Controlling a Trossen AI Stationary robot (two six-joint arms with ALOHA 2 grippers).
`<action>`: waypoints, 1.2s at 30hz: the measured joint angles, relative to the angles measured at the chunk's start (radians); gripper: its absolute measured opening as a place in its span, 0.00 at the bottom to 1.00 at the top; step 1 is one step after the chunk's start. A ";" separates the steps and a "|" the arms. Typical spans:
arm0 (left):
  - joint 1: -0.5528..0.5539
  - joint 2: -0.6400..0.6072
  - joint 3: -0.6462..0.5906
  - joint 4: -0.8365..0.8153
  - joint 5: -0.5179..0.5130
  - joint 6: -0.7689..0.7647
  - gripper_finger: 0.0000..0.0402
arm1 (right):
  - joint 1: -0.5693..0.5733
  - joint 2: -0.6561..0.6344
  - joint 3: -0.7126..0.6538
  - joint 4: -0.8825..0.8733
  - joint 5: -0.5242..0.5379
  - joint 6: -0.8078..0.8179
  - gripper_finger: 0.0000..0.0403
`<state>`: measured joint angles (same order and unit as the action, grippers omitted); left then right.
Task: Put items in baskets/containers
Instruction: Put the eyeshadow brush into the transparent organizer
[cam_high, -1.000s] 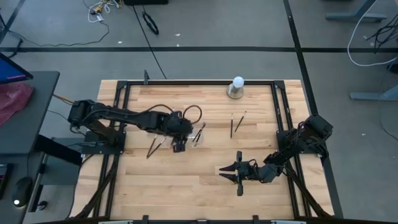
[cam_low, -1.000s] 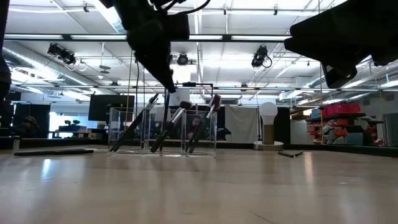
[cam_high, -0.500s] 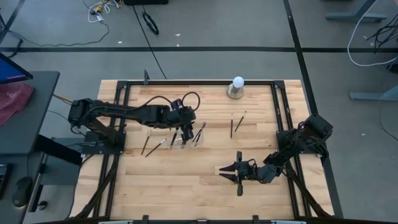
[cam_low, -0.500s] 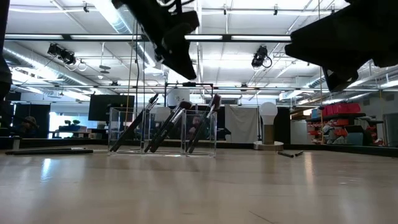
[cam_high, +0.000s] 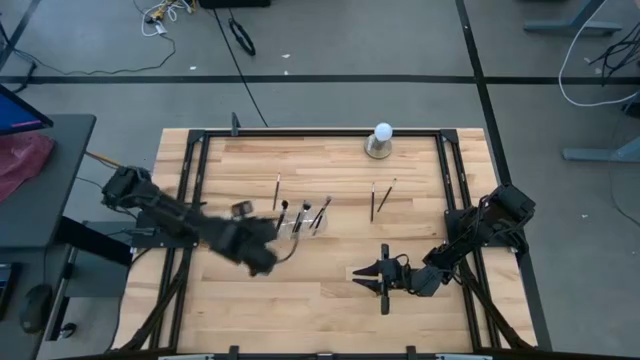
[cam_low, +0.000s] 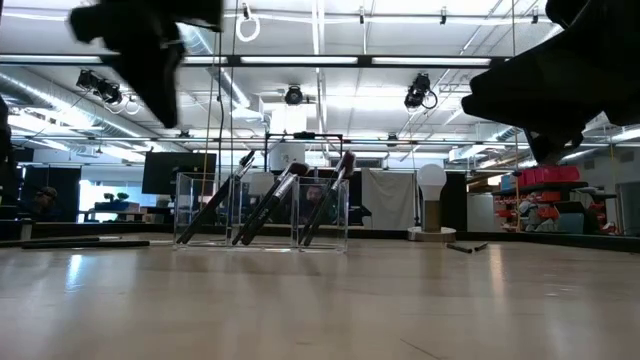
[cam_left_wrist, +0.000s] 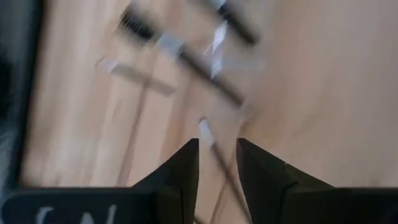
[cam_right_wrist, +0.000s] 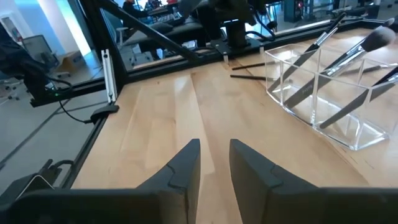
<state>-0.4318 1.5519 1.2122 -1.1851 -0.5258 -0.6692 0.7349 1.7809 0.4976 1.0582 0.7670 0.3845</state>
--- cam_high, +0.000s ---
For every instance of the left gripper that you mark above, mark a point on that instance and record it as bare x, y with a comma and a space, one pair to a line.
250, 240

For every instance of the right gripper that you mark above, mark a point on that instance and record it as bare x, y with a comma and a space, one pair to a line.
385, 300

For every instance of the long black makeup brush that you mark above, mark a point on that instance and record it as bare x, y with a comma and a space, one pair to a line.
284, 204

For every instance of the clear acrylic three-compartment organizer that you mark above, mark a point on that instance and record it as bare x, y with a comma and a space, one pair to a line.
305, 235

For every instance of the thin brush white ferrule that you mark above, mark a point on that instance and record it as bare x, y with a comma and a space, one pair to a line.
276, 192

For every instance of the large powder brush silver ferrule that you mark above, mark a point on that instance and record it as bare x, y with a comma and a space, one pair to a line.
306, 205

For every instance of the slim black brush silver ferrule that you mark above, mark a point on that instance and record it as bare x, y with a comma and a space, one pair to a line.
318, 223

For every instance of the fluffy brown-headed makeup brush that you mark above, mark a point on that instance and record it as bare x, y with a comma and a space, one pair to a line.
327, 199

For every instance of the thin black makeup brush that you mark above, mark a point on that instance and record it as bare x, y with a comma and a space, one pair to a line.
372, 202
386, 196

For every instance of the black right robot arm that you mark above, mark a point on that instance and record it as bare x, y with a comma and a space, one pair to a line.
480, 225

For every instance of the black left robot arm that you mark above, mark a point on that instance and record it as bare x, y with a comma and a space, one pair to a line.
150, 197

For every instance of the white bulb lamp round base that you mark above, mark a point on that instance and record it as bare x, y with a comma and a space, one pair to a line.
383, 131

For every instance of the black floor box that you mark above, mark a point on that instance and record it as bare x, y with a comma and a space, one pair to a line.
235, 3

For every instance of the black computer mouse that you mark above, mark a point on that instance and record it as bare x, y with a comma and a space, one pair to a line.
35, 310

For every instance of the blue-grey desk leg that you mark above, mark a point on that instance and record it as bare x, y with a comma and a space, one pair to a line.
595, 154
570, 26

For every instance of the red crumpled cloth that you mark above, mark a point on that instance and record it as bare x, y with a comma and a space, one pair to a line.
20, 160

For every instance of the black desk monitor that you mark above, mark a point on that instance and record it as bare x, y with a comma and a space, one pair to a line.
15, 115

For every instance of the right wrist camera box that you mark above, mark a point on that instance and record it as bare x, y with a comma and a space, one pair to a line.
402, 279

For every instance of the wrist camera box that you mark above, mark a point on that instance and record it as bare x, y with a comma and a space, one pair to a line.
229, 240
402, 279

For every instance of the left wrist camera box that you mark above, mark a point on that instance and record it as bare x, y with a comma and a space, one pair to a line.
229, 240

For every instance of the black frame clamp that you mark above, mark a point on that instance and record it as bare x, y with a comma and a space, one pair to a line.
411, 352
233, 352
235, 125

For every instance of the black aluminium table frame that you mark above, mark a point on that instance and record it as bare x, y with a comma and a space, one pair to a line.
325, 132

